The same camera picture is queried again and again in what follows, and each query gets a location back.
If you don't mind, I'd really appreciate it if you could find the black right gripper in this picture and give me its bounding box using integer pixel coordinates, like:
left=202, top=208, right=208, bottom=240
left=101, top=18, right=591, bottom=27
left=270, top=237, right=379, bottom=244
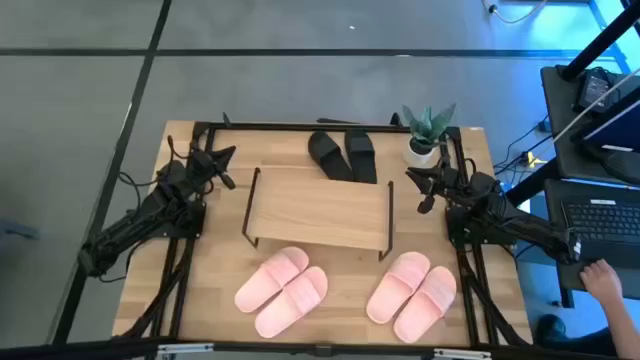
left=405, top=166, right=477, bottom=216

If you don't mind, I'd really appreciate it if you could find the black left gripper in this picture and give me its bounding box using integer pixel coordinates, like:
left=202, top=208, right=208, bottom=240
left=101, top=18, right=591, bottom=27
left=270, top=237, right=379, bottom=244
left=171, top=145, right=238, bottom=199

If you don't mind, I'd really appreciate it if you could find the black slide sandal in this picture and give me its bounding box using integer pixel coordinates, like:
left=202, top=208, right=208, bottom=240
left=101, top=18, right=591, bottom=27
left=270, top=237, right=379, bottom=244
left=307, top=130, right=355, bottom=182
left=343, top=128, right=379, bottom=185

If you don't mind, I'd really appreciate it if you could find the pink slide sandal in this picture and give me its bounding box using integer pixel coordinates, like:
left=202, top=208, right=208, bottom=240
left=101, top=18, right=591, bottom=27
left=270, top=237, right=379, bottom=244
left=253, top=265, right=329, bottom=339
left=392, top=265, right=458, bottom=345
left=233, top=246, right=310, bottom=314
left=365, top=251, right=432, bottom=325

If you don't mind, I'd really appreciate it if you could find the wooden shelf with black legs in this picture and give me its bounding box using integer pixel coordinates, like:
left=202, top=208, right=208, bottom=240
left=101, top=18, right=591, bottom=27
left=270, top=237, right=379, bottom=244
left=242, top=167, right=395, bottom=262

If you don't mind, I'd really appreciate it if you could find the person's forearm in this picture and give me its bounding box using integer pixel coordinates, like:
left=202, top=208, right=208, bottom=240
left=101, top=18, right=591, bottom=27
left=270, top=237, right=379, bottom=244
left=602, top=292, right=640, bottom=359

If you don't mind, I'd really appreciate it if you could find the green plant in white pot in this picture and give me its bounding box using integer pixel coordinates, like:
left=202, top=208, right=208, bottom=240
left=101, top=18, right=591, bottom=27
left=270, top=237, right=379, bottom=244
left=401, top=102, right=458, bottom=169

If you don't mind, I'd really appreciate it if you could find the short black pole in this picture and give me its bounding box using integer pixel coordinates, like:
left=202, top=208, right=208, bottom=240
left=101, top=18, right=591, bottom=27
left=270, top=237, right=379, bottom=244
left=504, top=158, right=561, bottom=207

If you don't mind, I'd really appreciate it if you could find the yellow plug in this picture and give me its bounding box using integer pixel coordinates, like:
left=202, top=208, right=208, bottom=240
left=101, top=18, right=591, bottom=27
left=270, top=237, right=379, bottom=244
left=523, top=151, right=549, bottom=170

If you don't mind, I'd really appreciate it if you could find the black desk with laptop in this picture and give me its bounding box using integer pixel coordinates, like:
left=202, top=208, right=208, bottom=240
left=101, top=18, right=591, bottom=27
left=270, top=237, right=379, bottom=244
left=543, top=178, right=640, bottom=309

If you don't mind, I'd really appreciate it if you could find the black desk with monitor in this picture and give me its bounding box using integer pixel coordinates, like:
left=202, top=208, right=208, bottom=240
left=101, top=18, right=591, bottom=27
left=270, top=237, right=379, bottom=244
left=539, top=64, right=640, bottom=187

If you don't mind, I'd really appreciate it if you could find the black laptop keyboard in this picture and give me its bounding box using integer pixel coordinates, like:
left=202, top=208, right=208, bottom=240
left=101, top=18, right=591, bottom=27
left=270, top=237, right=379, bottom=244
left=559, top=197, right=640, bottom=271

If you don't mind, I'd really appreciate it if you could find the person's leg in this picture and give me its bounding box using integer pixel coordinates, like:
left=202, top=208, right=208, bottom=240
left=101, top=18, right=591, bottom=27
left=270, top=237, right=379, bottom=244
left=532, top=313, right=621, bottom=358

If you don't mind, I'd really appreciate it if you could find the black power adapter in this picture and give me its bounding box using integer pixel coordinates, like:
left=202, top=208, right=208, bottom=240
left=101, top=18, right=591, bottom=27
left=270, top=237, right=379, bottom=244
left=577, top=68, right=614, bottom=114

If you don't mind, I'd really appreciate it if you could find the person's hand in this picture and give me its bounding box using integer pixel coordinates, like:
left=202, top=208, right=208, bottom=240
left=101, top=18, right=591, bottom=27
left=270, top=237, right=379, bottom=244
left=579, top=258, right=624, bottom=304

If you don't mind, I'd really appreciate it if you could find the black monitor with stand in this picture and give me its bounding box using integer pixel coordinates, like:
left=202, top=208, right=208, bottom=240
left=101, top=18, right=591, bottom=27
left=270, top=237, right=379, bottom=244
left=569, top=84, right=640, bottom=187

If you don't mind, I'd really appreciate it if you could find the long black pole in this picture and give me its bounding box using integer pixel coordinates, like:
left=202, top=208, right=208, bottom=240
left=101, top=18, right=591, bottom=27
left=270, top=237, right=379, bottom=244
left=559, top=0, right=640, bottom=82

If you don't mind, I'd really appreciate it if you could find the black crossbar with silver brackets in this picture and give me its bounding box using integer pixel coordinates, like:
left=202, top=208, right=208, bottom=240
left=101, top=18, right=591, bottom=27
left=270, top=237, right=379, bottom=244
left=0, top=337, right=640, bottom=360

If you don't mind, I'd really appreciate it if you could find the white cable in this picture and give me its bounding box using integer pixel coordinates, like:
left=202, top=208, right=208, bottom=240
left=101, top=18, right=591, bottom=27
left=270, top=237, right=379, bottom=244
left=552, top=67, right=640, bottom=144

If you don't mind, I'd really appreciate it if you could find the beige cable with black plug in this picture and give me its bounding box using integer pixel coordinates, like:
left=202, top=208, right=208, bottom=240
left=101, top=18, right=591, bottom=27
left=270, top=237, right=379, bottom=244
left=481, top=0, right=550, bottom=25

